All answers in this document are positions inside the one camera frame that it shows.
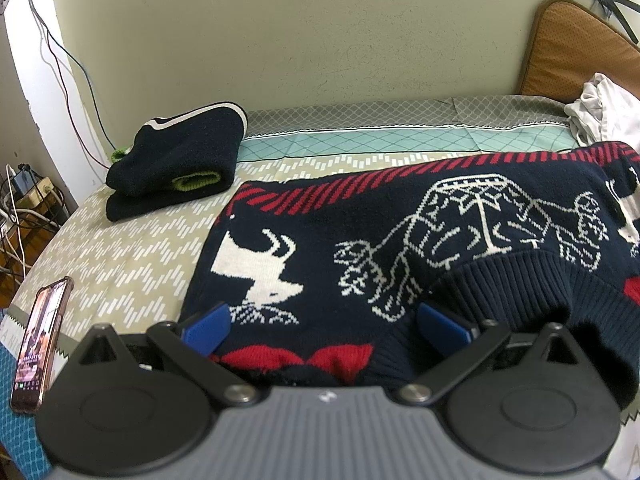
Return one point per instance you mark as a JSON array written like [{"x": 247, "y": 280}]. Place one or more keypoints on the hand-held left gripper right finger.
[{"x": 445, "y": 330}]

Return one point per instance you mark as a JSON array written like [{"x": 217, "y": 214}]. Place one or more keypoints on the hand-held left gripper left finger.
[{"x": 205, "y": 332}]

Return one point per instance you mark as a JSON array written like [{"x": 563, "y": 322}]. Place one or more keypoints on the navy reindeer pattern sweater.
[{"x": 350, "y": 220}]

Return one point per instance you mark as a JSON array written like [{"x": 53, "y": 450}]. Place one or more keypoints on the smartphone in clear case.
[{"x": 40, "y": 345}]

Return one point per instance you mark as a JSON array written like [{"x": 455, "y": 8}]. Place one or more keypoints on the navy sweater with white stripe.
[{"x": 175, "y": 160}]

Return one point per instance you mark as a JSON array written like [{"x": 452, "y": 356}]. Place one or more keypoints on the blue patterned cloth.
[{"x": 17, "y": 425}]

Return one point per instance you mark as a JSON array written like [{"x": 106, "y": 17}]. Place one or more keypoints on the beige power strip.
[{"x": 41, "y": 191}]

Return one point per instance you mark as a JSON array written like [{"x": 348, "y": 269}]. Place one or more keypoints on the light grey folded cloth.
[{"x": 605, "y": 110}]

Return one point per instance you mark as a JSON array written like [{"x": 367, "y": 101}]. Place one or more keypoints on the brown perforated cushion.
[{"x": 575, "y": 50}]

